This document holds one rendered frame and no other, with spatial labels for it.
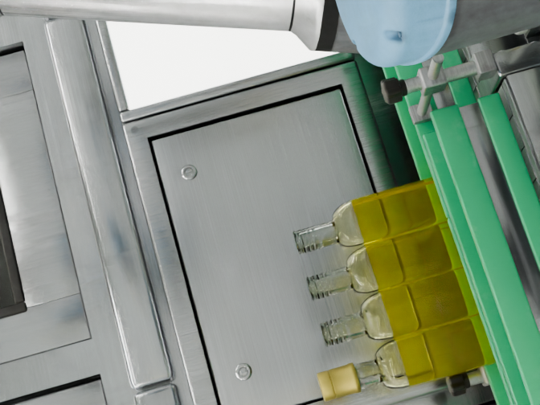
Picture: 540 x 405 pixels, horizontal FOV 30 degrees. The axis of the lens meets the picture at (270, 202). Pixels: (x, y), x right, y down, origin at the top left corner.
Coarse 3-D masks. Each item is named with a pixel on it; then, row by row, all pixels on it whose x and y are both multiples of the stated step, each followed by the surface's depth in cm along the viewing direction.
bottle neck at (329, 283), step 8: (328, 272) 120; (336, 272) 120; (344, 272) 120; (312, 280) 120; (320, 280) 119; (328, 280) 119; (336, 280) 119; (344, 280) 119; (312, 288) 119; (320, 288) 119; (328, 288) 119; (336, 288) 119; (344, 288) 120; (312, 296) 119; (320, 296) 120; (328, 296) 120
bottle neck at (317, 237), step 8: (320, 224) 122; (328, 224) 121; (296, 232) 121; (304, 232) 121; (312, 232) 121; (320, 232) 121; (328, 232) 121; (296, 240) 121; (304, 240) 120; (312, 240) 121; (320, 240) 121; (328, 240) 121; (336, 240) 121; (304, 248) 121; (312, 248) 121; (320, 248) 122
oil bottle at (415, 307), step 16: (448, 272) 118; (464, 272) 118; (400, 288) 117; (416, 288) 117; (432, 288) 117; (448, 288) 117; (464, 288) 117; (368, 304) 117; (384, 304) 117; (400, 304) 117; (416, 304) 117; (432, 304) 117; (448, 304) 117; (464, 304) 117; (368, 320) 117; (384, 320) 116; (400, 320) 116; (416, 320) 116; (432, 320) 116; (448, 320) 116; (368, 336) 118; (384, 336) 116; (400, 336) 117
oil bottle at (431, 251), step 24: (384, 240) 119; (408, 240) 119; (432, 240) 119; (360, 264) 118; (384, 264) 118; (408, 264) 118; (432, 264) 118; (456, 264) 118; (360, 288) 118; (384, 288) 118
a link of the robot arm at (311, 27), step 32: (0, 0) 80; (32, 0) 80; (64, 0) 80; (96, 0) 80; (128, 0) 80; (160, 0) 80; (192, 0) 80; (224, 0) 80; (256, 0) 80; (288, 0) 80; (320, 0) 79; (320, 32) 81
